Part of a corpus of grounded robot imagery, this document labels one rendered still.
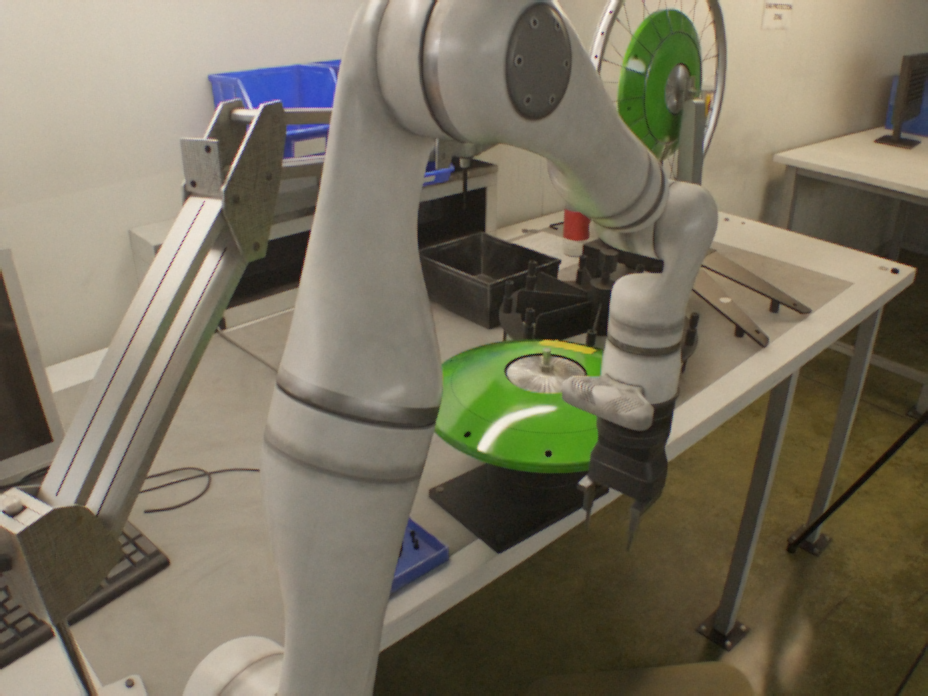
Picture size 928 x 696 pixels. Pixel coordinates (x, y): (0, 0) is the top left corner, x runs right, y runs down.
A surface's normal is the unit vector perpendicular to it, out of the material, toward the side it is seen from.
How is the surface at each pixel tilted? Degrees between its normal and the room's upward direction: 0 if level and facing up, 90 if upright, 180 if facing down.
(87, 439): 40
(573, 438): 23
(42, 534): 90
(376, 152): 76
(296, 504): 69
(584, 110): 96
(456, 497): 0
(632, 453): 98
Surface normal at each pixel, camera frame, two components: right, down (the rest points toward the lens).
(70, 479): -0.29, -0.42
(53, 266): 0.67, 0.33
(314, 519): -0.11, 0.13
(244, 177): 0.90, 0.20
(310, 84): -0.74, 0.26
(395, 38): -0.61, 0.18
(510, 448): -0.14, -0.64
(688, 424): 0.00, -0.89
